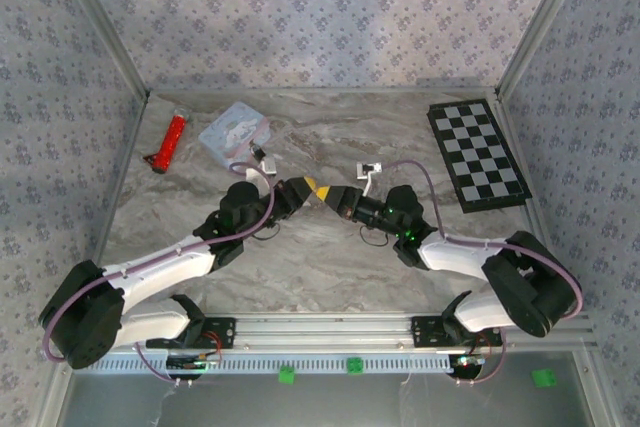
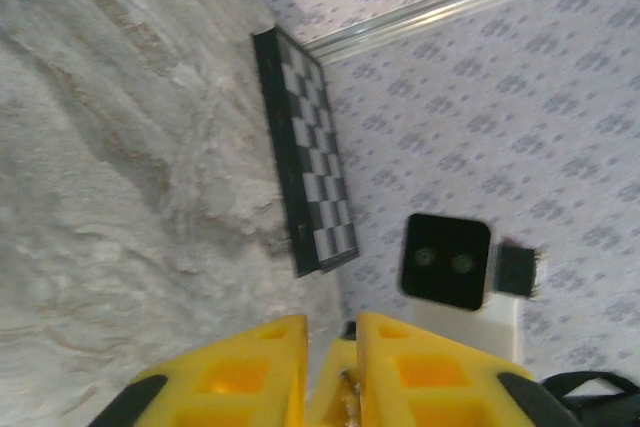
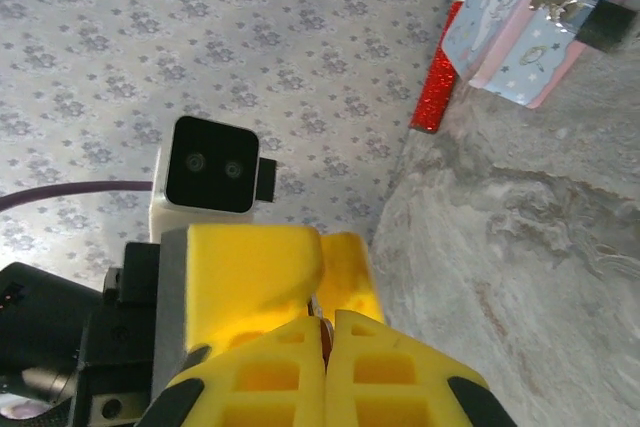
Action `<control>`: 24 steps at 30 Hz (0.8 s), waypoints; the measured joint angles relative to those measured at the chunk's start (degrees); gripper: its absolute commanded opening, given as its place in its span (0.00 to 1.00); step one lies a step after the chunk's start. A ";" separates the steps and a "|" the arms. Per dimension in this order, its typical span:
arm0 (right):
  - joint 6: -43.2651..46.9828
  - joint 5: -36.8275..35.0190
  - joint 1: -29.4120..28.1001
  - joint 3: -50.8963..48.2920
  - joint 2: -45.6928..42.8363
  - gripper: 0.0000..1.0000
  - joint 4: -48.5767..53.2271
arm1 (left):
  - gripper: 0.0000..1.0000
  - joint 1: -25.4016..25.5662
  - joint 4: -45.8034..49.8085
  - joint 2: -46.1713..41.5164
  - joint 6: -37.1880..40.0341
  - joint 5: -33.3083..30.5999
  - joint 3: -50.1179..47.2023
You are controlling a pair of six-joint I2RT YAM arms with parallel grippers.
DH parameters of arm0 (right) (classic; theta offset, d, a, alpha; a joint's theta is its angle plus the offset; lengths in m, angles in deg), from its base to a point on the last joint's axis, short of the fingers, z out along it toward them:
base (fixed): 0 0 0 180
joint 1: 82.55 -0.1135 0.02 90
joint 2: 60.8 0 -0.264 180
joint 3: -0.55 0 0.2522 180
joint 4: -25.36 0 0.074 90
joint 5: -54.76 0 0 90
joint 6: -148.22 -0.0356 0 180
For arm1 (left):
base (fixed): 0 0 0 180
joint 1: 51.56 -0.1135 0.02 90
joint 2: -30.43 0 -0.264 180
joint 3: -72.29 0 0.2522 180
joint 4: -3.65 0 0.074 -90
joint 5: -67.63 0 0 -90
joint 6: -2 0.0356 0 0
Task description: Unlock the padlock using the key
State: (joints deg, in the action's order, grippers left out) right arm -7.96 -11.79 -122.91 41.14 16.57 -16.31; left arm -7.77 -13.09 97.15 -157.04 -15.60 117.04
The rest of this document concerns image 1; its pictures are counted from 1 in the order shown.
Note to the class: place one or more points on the pastel cartoon tin box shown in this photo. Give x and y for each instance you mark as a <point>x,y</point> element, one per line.
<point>232,132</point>

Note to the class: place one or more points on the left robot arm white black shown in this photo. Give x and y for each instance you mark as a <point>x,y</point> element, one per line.
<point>150,274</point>

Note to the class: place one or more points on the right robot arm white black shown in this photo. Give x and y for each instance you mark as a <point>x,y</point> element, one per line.
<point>450,257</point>

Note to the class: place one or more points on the black grey chessboard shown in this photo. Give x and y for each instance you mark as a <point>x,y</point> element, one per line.
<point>475,157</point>

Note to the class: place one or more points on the red flashlight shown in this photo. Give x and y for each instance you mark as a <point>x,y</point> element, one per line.
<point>172,142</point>

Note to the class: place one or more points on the green plastic block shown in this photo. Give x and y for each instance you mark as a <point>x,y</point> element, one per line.
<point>286,376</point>
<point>355,366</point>
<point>544,378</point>

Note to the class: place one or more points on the small circuit board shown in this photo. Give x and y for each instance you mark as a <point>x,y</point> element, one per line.
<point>467,361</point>
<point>195,363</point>

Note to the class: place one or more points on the grey metal shelf panel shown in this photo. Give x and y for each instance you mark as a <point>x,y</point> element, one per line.
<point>350,402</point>

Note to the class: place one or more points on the aluminium table edge rail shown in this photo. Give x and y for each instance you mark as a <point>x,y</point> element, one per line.
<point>532,172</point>
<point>121,172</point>

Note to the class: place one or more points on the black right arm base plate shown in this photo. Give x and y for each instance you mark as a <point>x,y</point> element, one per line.
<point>425,329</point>

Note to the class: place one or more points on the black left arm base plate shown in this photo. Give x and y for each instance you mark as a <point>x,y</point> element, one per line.
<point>222,332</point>

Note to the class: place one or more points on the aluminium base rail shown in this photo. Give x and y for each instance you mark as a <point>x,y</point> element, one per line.
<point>320,332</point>

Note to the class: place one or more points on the aluminium frame post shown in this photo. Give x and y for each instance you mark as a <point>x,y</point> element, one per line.
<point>106,22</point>
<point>539,22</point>

